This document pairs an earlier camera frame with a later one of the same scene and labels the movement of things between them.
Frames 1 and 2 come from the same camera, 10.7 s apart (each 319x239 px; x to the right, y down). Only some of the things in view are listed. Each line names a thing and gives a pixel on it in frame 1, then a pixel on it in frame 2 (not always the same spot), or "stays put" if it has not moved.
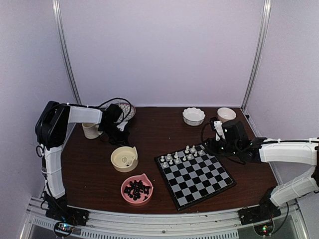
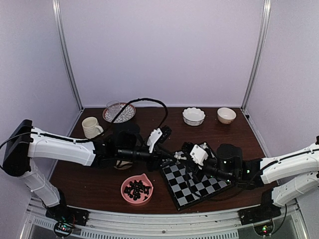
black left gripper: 124,138 → 155,164
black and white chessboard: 192,175 stays put
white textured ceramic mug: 90,130 stays put
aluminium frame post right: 266,15 stays put
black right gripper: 211,142 → 195,162
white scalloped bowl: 193,116 stays put
